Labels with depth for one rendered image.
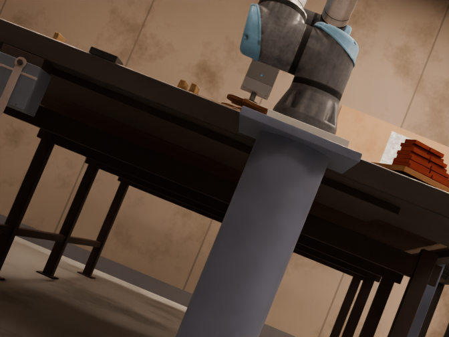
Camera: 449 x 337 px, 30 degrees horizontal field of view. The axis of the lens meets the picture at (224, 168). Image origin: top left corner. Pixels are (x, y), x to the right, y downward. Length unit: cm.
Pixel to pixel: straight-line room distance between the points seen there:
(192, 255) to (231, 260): 536
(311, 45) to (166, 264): 541
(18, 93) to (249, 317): 87
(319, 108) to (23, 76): 81
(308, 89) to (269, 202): 27
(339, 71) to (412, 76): 559
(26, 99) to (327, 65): 81
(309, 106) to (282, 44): 15
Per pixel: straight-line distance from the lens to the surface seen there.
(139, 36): 742
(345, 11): 227
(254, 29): 186
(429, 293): 410
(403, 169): 274
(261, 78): 238
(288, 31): 187
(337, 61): 187
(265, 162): 181
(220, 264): 180
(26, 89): 223
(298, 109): 183
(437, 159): 323
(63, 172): 731
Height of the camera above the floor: 58
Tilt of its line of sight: 5 degrees up
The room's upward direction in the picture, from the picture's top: 22 degrees clockwise
